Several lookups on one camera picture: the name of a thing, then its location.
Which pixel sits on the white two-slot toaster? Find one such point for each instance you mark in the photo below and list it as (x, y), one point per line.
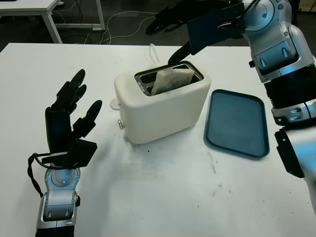
(165, 116)

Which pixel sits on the white office desk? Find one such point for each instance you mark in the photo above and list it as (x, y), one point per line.
(24, 7)

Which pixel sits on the blue plastic tray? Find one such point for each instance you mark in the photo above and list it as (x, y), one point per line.
(237, 123)

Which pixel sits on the white bread slice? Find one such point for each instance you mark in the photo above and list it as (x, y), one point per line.
(170, 81)

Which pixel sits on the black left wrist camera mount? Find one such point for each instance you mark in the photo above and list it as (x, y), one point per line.
(80, 153)

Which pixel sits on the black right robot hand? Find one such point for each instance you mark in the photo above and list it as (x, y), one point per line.
(168, 19)

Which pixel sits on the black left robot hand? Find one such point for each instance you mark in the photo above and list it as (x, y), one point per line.
(56, 129)

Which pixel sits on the white toaster lever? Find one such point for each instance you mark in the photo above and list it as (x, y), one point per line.
(114, 105)

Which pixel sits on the silver toaster knob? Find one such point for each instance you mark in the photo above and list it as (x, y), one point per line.
(121, 124)

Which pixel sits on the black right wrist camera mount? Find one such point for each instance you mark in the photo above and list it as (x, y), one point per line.
(209, 27)

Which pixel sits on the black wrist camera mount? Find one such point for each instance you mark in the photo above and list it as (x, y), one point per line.
(80, 153)
(209, 27)

